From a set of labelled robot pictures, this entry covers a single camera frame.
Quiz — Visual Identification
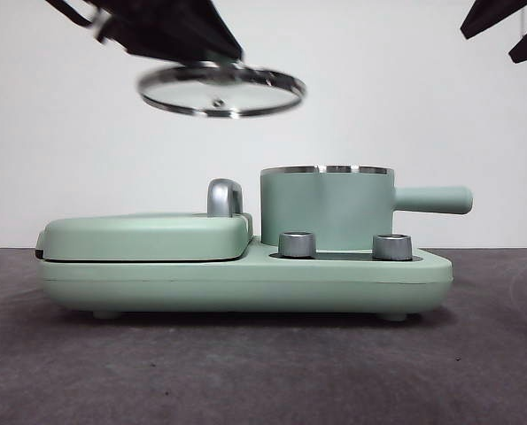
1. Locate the glass lid with green knob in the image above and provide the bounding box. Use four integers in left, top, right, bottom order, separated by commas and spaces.
136, 55, 307, 120

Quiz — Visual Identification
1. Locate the green hinged griddle cover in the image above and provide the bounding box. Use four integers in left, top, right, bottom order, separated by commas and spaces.
35, 211, 254, 263

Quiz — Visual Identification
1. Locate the silver control knob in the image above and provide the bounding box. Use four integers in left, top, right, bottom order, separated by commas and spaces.
278, 231, 318, 258
372, 233, 414, 261

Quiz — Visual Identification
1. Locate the green breakfast machine base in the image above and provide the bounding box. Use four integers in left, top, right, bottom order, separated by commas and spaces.
40, 238, 454, 321

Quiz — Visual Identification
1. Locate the chrome griddle cover handle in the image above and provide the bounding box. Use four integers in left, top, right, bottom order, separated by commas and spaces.
206, 178, 245, 218

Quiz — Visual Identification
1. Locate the green steamer pot with handle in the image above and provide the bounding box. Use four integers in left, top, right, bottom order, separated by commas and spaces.
260, 164, 475, 251

